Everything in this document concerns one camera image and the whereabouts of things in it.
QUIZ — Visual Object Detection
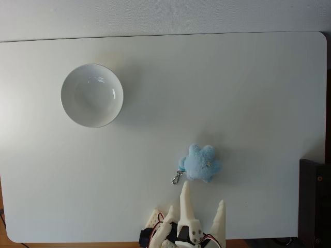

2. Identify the skyblue plush doll with keyclip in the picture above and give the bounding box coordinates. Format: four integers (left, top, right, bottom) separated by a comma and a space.
172, 144, 223, 185

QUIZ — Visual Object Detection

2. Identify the white ceramic bowl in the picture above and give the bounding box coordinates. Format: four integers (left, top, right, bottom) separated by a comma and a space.
61, 64, 124, 129

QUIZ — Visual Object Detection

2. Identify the dark wooden furniture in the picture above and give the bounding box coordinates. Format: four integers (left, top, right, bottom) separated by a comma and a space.
298, 159, 331, 248

